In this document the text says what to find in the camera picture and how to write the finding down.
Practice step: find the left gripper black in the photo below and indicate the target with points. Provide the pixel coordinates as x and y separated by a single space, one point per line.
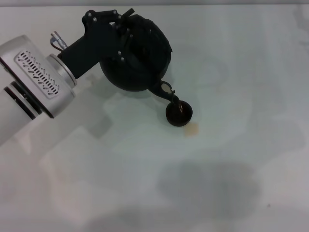
94 48

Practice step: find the small dark teacup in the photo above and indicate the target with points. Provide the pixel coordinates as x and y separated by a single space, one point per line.
176 120

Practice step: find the silver connector plug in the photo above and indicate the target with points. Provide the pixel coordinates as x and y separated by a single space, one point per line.
59 41

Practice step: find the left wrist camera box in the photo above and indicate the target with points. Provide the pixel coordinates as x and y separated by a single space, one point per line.
36 72

